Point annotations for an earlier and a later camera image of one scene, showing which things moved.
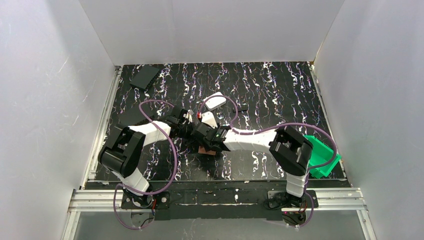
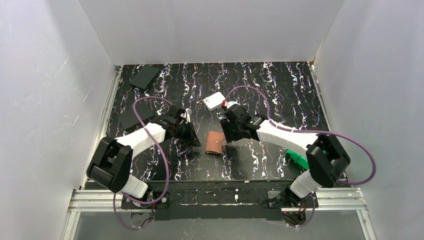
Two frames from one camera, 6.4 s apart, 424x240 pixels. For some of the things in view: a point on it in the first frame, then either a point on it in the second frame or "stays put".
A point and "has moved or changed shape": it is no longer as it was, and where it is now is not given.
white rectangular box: (213, 102) stays put
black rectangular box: (145, 77) stays put
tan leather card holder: (201, 150) has moved or changed shape
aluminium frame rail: (82, 201) stays put
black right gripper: (201, 133) -> (230, 125)
